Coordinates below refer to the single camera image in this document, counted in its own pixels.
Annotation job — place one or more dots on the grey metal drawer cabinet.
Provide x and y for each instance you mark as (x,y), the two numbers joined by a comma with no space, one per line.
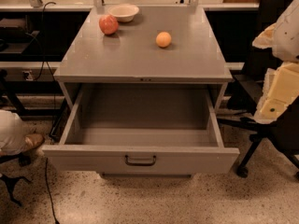
(131,56)

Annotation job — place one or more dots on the grey top drawer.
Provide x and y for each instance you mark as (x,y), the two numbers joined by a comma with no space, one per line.
(131,129)

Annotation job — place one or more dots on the brown shoe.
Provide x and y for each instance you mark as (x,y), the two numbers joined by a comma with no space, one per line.
(33,141)

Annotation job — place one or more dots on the white bowl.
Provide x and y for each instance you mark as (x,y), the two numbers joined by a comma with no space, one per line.
(124,12)

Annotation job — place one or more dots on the black chair base left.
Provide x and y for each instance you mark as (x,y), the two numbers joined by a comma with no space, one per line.
(11,182)

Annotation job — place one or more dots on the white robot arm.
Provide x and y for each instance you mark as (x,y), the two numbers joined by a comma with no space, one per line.
(282,37)

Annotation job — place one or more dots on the red apple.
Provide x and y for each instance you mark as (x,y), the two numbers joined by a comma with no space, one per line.
(108,24)

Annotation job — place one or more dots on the orange fruit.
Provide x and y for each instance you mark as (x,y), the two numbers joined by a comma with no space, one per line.
(163,39)

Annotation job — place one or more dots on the black office chair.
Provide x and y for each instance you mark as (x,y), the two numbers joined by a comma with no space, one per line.
(247,90)

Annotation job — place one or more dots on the wall power outlet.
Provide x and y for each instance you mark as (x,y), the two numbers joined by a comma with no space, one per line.
(27,75)

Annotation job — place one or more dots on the padded gripper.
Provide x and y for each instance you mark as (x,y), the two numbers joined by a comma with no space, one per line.
(289,34)

